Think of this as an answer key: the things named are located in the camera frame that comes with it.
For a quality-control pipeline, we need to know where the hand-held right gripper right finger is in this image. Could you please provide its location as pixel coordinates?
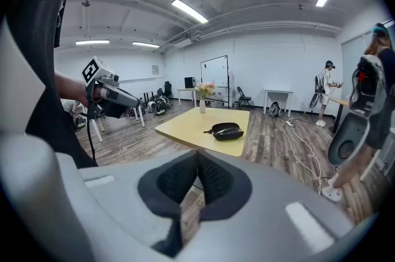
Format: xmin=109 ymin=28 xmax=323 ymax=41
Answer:
xmin=181 ymin=149 xmax=380 ymax=262

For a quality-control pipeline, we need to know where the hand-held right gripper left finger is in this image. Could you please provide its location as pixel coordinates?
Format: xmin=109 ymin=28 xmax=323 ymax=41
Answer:
xmin=0 ymin=131 xmax=199 ymax=262

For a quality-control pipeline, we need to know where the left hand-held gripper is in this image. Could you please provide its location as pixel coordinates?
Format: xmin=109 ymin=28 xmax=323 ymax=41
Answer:
xmin=81 ymin=55 xmax=141 ymax=120

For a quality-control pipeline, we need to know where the person's left forearm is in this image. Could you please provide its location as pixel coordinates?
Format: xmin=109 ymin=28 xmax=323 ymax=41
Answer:
xmin=54 ymin=69 xmax=90 ymax=108

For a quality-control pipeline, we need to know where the black green backpack rig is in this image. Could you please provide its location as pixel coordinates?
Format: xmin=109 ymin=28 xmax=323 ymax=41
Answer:
xmin=147 ymin=95 xmax=171 ymax=117

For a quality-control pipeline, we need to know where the wooden top white leg desk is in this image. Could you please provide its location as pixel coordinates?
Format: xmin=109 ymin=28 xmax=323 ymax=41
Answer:
xmin=177 ymin=87 xmax=198 ymax=107

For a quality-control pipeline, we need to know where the person's black shirt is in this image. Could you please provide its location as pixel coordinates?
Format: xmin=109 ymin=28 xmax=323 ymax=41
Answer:
xmin=6 ymin=0 xmax=99 ymax=169

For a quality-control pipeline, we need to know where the yellow square table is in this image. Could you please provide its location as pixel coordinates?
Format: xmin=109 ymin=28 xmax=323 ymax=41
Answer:
xmin=154 ymin=107 xmax=251 ymax=158

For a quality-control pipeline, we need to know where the pink flower bouquet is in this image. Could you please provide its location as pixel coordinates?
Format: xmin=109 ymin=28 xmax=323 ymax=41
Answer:
xmin=196 ymin=81 xmax=217 ymax=100

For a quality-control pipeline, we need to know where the whiteboard on black stand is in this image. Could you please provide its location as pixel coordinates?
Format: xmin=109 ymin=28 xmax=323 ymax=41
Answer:
xmin=200 ymin=55 xmax=230 ymax=109

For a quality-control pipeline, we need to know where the gray backpack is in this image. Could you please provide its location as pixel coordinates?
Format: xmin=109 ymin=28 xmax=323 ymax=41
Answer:
xmin=267 ymin=101 xmax=283 ymax=118

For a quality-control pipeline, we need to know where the black folding chair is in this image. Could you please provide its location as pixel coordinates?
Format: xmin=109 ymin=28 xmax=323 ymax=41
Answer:
xmin=236 ymin=86 xmax=252 ymax=110

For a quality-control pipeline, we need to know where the small white table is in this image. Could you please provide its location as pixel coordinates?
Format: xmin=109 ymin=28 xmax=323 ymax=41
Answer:
xmin=264 ymin=89 xmax=294 ymax=118

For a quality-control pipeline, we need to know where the wooden desk with dark leg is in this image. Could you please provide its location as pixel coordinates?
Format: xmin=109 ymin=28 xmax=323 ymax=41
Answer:
xmin=328 ymin=97 xmax=351 ymax=134

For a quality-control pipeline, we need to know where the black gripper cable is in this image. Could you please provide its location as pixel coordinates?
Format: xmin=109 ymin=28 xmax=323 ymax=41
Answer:
xmin=86 ymin=117 xmax=98 ymax=163

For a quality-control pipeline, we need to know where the white floor cable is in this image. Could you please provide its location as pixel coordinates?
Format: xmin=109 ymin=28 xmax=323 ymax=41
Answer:
xmin=118 ymin=118 xmax=136 ymax=163
xmin=281 ymin=121 xmax=323 ymax=195

